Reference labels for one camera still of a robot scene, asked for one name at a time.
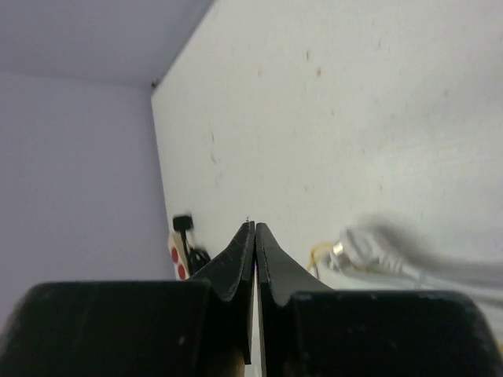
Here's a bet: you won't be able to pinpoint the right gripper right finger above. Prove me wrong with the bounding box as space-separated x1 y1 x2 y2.
255 223 502 376

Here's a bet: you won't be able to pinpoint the beige power strip red sockets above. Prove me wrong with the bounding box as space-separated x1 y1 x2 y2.
167 232 190 280

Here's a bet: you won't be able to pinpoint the white bundled cable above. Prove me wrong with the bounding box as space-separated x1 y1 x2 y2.
321 214 503 307

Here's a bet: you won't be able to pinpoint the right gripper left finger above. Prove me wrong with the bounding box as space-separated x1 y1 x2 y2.
1 221 255 376

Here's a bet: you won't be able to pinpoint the yellow thin cable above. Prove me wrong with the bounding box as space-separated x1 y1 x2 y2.
306 242 343 276

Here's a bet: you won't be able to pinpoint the black power strip cord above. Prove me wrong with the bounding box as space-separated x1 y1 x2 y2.
172 214 211 276

